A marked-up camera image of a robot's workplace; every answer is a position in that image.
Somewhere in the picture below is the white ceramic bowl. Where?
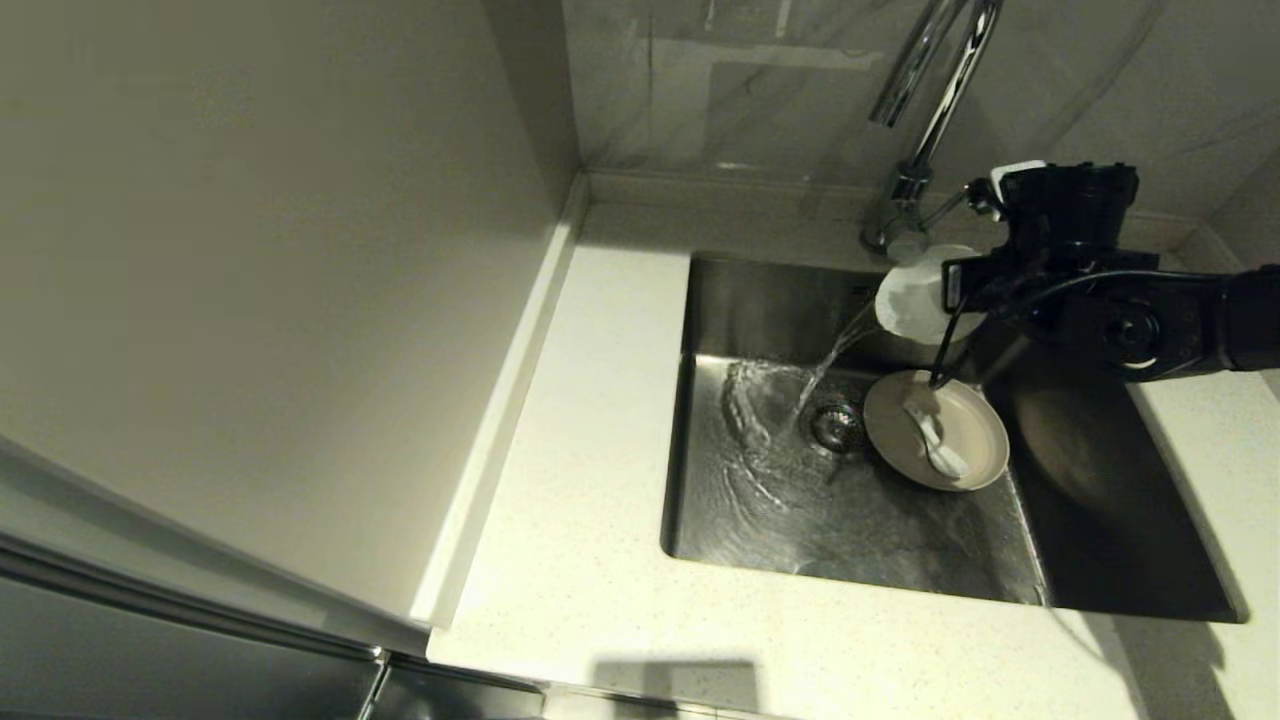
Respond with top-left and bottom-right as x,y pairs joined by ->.
874,243 -> 989,347

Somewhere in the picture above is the white round plate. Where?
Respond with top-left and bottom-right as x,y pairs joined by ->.
863,370 -> 1011,493

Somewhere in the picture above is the white ceramic soup spoon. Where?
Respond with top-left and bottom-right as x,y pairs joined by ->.
903,398 -> 970,480

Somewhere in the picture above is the stainless steel sink basin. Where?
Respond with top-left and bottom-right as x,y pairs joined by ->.
660,252 -> 1246,623

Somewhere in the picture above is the chrome gooseneck faucet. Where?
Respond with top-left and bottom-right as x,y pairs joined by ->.
862,0 -> 1004,263

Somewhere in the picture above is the round metal drain strainer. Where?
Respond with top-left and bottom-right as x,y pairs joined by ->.
808,398 -> 867,457

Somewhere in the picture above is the stainless steel appliance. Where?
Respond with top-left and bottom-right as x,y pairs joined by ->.
0,430 -> 546,720

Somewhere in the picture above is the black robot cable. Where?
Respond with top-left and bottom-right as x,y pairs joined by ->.
928,268 -> 1236,391

